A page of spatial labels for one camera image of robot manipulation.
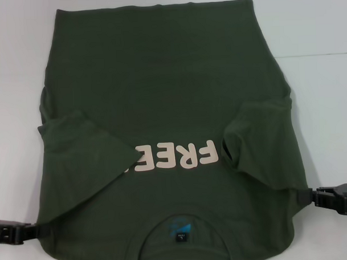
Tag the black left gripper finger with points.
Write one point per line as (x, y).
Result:
(37, 230)

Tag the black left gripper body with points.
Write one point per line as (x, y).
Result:
(7, 231)

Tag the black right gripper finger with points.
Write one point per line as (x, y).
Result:
(307, 196)

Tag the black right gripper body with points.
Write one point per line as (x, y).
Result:
(339, 199)

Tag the dark green t-shirt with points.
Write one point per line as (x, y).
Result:
(166, 93)

